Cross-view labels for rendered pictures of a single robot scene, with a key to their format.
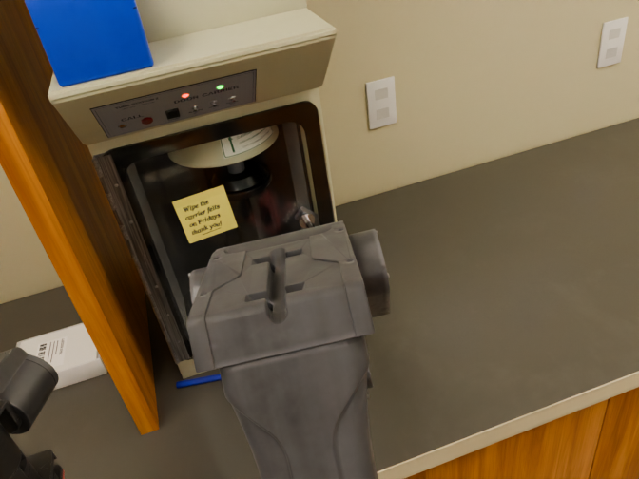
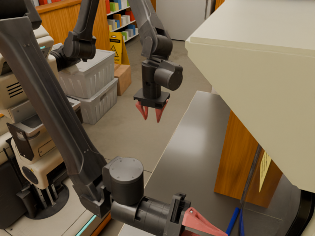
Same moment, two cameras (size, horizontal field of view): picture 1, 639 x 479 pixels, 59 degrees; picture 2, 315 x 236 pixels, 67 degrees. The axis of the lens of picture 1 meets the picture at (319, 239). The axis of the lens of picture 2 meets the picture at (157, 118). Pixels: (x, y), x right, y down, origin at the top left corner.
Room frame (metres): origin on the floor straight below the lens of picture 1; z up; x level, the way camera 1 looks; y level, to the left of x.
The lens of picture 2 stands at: (0.73, -0.19, 1.55)
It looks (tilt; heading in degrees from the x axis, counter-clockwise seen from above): 35 degrees down; 124
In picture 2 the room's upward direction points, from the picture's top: straight up
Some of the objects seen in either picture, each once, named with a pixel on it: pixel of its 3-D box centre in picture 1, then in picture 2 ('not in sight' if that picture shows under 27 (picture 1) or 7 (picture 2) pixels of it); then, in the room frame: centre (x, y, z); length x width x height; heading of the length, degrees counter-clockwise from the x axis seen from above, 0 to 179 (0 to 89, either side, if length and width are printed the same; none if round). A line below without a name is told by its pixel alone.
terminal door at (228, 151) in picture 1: (241, 243); (257, 205); (0.73, 0.12, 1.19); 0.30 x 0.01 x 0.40; 102
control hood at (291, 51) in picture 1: (202, 86); (267, 49); (0.68, 0.11, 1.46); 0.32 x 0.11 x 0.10; 103
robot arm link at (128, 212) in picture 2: not in sight; (129, 205); (0.53, 0.01, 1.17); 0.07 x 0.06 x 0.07; 12
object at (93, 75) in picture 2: not in sight; (87, 72); (-1.26, 1.38, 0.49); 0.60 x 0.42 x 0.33; 103
